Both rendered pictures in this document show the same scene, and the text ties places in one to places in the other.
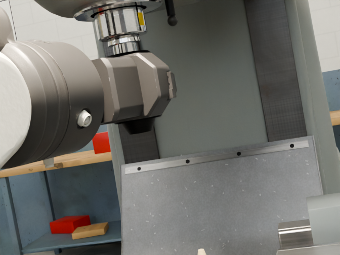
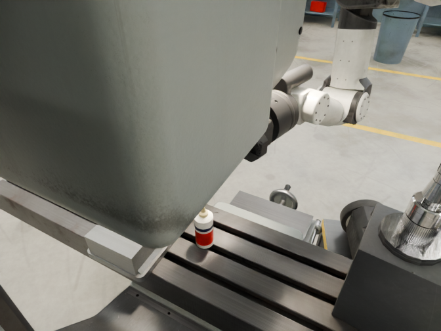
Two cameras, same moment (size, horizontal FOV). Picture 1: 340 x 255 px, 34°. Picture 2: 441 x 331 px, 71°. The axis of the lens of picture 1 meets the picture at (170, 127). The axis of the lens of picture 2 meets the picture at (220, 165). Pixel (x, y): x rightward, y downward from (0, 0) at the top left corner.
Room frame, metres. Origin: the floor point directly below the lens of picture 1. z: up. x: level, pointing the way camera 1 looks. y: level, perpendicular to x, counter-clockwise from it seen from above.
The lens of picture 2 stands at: (0.95, 0.14, 1.51)
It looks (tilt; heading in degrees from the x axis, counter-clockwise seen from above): 37 degrees down; 194
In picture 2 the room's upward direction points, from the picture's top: straight up
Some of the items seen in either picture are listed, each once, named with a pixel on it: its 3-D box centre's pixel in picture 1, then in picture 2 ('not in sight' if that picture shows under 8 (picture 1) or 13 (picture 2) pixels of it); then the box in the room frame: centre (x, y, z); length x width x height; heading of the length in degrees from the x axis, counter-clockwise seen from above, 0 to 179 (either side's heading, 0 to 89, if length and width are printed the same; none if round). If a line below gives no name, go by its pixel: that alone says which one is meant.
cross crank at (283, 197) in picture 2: not in sight; (280, 207); (0.05, 0.15, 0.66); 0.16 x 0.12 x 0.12; 166
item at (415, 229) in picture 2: not in sight; (421, 220); (0.59, 0.34, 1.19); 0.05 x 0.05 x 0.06
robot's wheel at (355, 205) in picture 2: not in sight; (363, 219); (-0.13, 0.52, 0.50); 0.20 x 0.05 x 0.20; 95
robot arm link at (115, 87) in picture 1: (73, 99); (252, 127); (0.45, 0.07, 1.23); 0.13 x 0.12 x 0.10; 61
